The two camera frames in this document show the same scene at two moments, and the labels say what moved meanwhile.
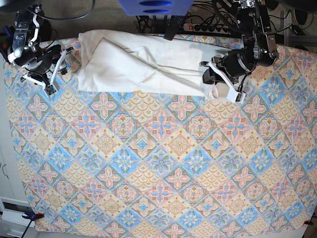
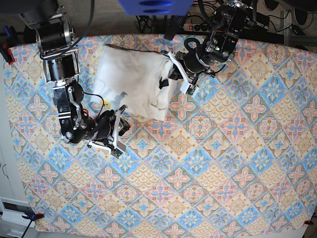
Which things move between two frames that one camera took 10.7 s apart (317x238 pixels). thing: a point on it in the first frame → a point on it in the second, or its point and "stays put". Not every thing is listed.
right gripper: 231,69 → 188,78
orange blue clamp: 32,215 stays put
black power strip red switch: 208,28 stays put
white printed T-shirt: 132,62 → 131,78
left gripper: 43,65 → 108,126
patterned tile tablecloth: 114,162 stays put
